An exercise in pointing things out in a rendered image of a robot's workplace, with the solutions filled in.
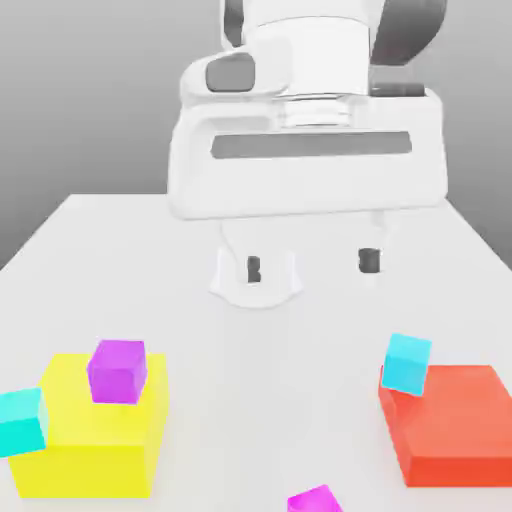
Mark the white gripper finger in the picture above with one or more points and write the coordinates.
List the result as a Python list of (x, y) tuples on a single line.
[(368, 260), (253, 268)]

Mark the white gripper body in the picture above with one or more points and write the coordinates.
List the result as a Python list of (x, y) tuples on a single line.
[(304, 180)]

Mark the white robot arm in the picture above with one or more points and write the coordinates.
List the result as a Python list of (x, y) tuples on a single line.
[(312, 48)]

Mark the small light blue cube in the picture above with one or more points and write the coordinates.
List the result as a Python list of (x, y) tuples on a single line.
[(406, 366)]

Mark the small purple cube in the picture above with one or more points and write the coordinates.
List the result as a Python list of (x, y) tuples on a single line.
[(116, 372)]

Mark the small magenta cube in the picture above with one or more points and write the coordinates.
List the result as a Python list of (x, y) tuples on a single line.
[(314, 502)]

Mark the small turquoise cube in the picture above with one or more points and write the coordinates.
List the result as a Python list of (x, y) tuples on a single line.
[(20, 424)]

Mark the large orange box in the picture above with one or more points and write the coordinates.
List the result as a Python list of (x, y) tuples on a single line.
[(456, 424)]

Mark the large yellow box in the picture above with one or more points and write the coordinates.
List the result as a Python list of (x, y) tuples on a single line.
[(100, 444)]

